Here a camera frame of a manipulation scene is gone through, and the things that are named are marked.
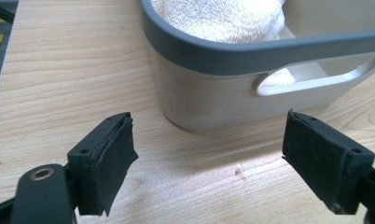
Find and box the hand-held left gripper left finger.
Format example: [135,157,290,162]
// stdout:
[66,112,139,217]

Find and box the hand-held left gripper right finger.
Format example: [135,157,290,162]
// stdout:
[282,109,375,216]

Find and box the white basket with grey rim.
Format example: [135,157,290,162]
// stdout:
[140,0,375,132]

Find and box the white towel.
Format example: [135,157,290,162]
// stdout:
[150,0,296,88]

